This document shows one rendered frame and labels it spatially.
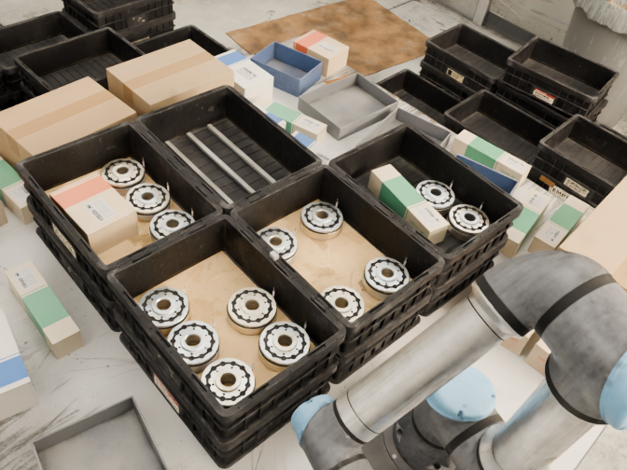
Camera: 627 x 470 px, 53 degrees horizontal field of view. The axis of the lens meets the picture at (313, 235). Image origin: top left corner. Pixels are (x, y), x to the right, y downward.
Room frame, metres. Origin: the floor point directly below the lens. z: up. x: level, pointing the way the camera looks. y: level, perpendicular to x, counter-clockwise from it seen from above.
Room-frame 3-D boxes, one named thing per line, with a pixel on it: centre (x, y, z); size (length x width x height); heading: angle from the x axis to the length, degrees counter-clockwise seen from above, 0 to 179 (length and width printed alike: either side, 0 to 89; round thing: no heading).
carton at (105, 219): (0.97, 0.50, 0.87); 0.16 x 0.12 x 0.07; 51
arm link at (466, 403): (0.61, -0.31, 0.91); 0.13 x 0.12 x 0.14; 35
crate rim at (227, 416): (0.74, 0.15, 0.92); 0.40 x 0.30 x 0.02; 49
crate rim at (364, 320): (0.97, -0.05, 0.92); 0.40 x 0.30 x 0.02; 49
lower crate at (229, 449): (0.74, 0.15, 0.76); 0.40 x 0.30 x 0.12; 49
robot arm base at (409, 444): (0.62, -0.30, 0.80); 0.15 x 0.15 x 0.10
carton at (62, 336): (0.79, 0.57, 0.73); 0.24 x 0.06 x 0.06; 47
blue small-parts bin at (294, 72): (1.90, 0.19, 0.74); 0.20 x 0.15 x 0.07; 66
